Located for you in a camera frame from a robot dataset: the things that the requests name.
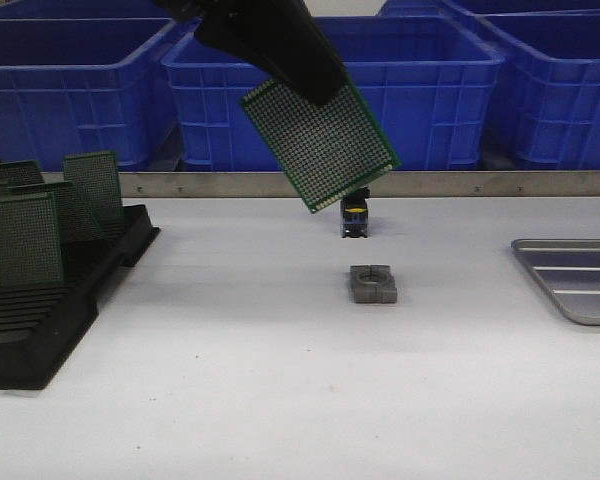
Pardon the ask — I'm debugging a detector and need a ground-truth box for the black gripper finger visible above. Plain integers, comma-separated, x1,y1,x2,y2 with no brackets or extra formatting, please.
193,0,350,107

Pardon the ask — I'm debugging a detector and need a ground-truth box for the green perforated circuit board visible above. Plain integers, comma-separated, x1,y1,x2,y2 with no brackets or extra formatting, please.
240,79,400,213

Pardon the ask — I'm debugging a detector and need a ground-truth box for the silver metal tray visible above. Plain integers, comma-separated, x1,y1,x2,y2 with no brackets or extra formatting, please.
511,239,600,326

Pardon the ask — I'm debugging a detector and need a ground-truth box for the black slotted board rack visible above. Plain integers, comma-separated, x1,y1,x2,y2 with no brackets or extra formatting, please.
0,204,159,390

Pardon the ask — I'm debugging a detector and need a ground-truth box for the far right blue crate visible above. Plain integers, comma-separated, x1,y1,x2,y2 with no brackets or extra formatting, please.
378,0,600,21

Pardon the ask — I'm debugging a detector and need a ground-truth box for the centre blue plastic crate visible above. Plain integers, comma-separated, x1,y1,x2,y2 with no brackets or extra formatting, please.
163,16,503,172

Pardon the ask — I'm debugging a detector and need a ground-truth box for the blue plastic crate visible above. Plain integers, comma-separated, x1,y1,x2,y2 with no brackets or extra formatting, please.
479,14,600,173
163,16,503,172
0,18,183,171

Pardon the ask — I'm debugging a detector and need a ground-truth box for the red emergency stop button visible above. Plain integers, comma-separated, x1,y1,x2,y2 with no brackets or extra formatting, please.
340,186,370,238

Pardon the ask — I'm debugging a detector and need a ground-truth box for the left blue plastic crate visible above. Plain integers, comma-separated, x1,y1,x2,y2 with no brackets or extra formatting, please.
0,18,183,171

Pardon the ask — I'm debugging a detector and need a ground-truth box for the grey metal clamp block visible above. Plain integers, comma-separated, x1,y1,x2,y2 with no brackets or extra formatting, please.
349,265,398,304

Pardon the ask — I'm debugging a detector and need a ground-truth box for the far left blue crate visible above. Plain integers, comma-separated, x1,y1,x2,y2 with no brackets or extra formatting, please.
0,0,213,20

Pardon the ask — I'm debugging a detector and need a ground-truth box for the right blue plastic crate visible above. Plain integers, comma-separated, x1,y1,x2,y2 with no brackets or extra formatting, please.
479,14,600,173

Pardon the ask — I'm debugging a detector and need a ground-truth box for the steel table edge rail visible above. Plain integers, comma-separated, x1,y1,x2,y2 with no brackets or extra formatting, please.
120,170,600,198

